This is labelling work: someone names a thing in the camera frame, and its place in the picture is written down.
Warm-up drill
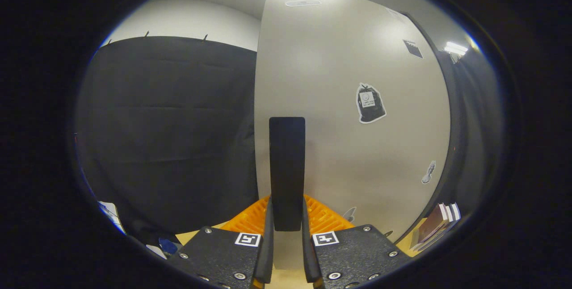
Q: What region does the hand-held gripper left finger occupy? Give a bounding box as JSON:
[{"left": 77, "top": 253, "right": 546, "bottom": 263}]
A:
[{"left": 165, "top": 195, "right": 275, "bottom": 289}]

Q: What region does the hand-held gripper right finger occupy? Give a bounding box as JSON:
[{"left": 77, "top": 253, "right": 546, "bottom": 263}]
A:
[{"left": 301, "top": 194, "right": 412, "bottom": 289}]

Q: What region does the black door handle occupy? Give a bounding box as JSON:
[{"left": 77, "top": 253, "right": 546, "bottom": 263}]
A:
[{"left": 269, "top": 117, "right": 306, "bottom": 231}]

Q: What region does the grey cabinet door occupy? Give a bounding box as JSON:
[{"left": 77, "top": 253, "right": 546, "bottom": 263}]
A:
[{"left": 254, "top": 0, "right": 451, "bottom": 272}]

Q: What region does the blue object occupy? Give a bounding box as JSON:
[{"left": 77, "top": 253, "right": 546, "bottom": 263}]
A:
[{"left": 159, "top": 238, "right": 179, "bottom": 256}]

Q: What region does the maroon book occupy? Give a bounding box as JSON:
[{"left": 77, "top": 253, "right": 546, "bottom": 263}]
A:
[{"left": 409, "top": 204, "right": 448, "bottom": 252}]

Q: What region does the white book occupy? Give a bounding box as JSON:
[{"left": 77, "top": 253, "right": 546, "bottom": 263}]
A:
[{"left": 440, "top": 204, "right": 455, "bottom": 236}]

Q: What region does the white flat object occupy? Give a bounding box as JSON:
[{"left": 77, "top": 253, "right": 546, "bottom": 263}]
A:
[{"left": 97, "top": 201, "right": 126, "bottom": 235}]

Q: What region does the black backdrop cloth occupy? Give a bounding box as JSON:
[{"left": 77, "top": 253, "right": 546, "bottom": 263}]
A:
[{"left": 74, "top": 36, "right": 508, "bottom": 237}]

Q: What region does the small ceiling light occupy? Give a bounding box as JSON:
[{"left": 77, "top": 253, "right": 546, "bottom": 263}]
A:
[{"left": 444, "top": 41, "right": 469, "bottom": 56}]

